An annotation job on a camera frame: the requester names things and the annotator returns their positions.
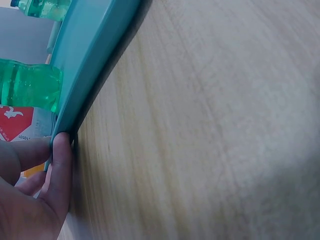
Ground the person's left hand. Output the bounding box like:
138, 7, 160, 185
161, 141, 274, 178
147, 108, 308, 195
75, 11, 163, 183
0, 131, 74, 240

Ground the green plastic bottle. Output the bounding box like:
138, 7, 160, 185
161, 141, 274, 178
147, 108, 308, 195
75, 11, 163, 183
9, 0, 74, 22
0, 58, 64, 115

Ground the teal plastic tray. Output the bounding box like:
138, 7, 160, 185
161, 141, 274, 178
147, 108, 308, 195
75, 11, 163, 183
43, 0, 151, 172

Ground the red and white packet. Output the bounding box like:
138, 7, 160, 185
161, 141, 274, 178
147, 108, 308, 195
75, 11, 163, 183
0, 104, 55, 143

